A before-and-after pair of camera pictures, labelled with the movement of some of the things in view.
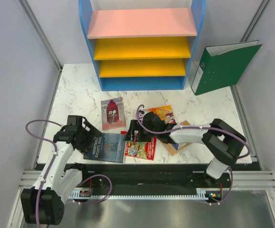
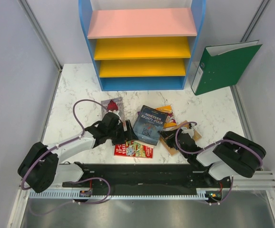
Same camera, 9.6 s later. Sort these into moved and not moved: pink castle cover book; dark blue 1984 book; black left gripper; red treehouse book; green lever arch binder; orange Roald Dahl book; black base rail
Moved: black left gripper; dark blue 1984 book
Not moved: black base rail; red treehouse book; pink castle cover book; green lever arch binder; orange Roald Dahl book
